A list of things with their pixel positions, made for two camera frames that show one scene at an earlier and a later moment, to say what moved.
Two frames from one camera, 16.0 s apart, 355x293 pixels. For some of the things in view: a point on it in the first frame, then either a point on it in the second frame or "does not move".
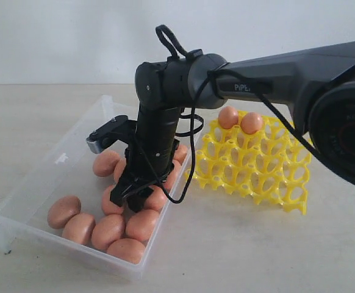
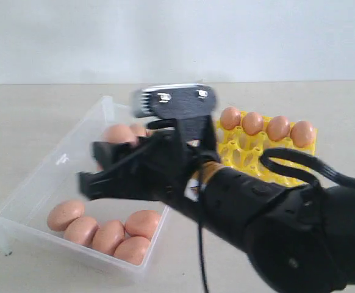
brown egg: x=228 y=117 does not move
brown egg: x=251 y=122 does not move
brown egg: x=108 y=206 -> x=278 y=128
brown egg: x=157 y=200 -> x=302 y=133
